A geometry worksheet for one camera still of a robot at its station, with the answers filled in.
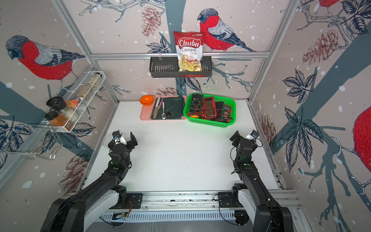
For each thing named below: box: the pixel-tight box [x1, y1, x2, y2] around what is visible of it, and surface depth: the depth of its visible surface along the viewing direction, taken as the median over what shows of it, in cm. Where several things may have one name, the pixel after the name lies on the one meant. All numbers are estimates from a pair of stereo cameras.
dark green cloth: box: [150, 95, 185, 120], surface depth 117 cm
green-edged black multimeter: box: [189, 93, 203, 113], surface depth 105 cm
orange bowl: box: [139, 94, 155, 106], surface depth 119 cm
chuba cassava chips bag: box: [173, 30, 205, 73], surface depth 85 cm
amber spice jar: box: [44, 110, 74, 132], surface depth 62 cm
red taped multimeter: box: [202, 96, 217, 119], surface depth 103 cm
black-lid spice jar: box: [45, 96, 67, 112], surface depth 63 cm
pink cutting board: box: [140, 95, 188, 121], surface depth 116 cm
